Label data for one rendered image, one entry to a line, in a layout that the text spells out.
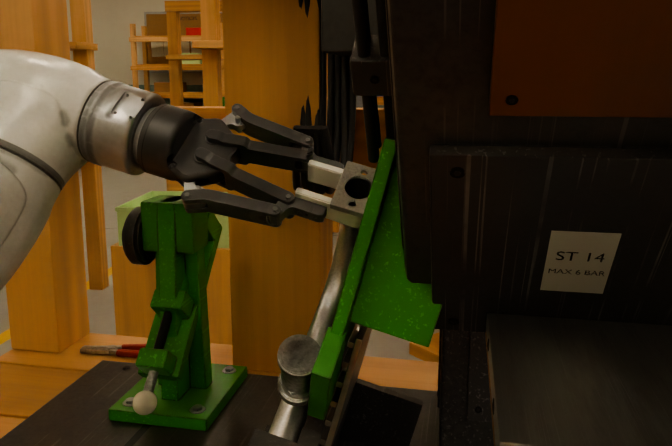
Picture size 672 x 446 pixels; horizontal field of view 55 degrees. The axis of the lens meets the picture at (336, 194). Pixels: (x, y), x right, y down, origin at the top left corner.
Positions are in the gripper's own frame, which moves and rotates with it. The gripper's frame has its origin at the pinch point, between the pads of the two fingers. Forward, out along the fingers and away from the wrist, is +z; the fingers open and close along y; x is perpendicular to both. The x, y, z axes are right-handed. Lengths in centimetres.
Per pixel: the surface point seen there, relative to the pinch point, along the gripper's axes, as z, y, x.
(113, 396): -23.4, -19.6, 34.2
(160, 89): -456, 545, 721
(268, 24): -19.1, 27.8, 7.6
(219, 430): -6.9, -20.0, 27.4
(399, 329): 9.9, -12.7, -2.8
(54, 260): -45, -3, 39
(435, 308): 12.2, -10.8, -4.8
